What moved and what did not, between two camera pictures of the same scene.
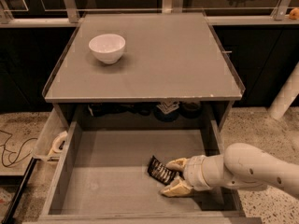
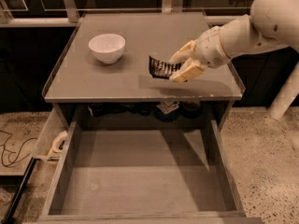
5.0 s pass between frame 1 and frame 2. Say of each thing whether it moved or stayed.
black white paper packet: stayed
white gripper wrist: moved
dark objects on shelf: stayed
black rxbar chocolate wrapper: moved
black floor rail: stayed
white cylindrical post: stayed
